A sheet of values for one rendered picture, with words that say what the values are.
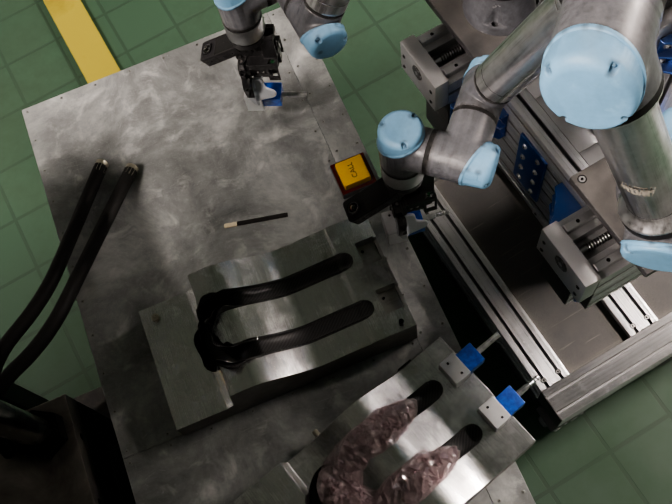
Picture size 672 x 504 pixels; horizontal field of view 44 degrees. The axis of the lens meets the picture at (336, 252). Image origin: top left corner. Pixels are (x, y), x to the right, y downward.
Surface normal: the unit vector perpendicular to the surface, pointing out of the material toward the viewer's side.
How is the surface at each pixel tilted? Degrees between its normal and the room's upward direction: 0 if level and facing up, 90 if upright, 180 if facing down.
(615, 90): 83
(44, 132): 0
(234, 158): 0
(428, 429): 26
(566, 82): 84
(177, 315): 0
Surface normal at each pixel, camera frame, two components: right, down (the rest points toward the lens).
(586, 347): -0.11, -0.37
